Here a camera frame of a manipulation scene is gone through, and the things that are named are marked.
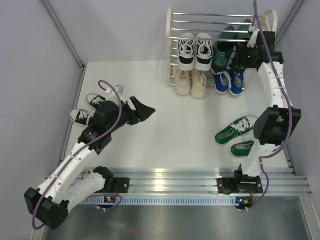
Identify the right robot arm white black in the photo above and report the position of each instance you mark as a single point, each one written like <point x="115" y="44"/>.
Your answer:
<point x="275" y="126"/>

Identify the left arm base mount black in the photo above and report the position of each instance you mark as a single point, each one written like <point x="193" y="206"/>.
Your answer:
<point x="119" y="185"/>

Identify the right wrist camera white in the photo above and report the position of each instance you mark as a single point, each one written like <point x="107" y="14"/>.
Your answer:
<point x="253" y="36"/>

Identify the blue sneaker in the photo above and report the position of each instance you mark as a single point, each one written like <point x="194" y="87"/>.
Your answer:
<point x="237" y="83"/>
<point x="222" y="81"/>

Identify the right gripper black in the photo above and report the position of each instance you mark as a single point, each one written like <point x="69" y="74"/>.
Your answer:
<point x="241" y="50"/>

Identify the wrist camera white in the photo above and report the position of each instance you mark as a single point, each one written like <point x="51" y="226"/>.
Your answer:
<point x="111" y="95"/>
<point x="253" y="36"/>

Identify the green sneaker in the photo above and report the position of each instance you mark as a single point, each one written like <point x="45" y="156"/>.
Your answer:
<point x="240" y="127"/>
<point x="242" y="150"/>

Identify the perforated cable duct grey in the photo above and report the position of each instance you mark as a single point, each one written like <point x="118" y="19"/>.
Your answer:
<point x="162" y="200"/>

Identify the black low sneaker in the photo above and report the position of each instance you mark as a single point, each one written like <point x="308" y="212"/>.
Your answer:
<point x="81" y="117"/>
<point x="95" y="100"/>

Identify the aluminium rail base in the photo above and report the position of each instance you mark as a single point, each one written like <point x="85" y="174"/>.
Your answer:
<point x="199" y="182"/>

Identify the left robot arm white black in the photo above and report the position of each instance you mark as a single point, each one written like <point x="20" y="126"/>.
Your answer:
<point x="53" y="200"/>

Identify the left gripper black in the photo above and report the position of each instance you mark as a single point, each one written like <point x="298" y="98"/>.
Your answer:
<point x="141" y="113"/>

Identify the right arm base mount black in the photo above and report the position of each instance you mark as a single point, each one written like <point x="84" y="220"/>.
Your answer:
<point x="226" y="187"/>

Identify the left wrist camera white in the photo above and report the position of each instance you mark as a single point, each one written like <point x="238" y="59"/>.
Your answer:
<point x="111" y="95"/>

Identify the beige lace sneaker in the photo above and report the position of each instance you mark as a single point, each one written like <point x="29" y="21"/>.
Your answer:
<point x="182" y="81"/>
<point x="199" y="84"/>

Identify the dark green leather shoe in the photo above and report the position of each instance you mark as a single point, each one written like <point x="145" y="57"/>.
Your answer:
<point x="223" y="50"/>
<point x="244" y="31"/>

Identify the black white sneaker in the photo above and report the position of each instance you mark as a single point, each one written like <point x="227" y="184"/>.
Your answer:
<point x="204" y="52"/>
<point x="185" y="52"/>

